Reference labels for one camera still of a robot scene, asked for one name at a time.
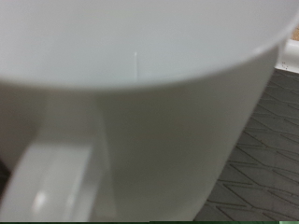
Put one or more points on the white two-tier turntable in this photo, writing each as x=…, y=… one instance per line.
x=264, y=155

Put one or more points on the white mug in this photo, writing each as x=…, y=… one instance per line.
x=140, y=124

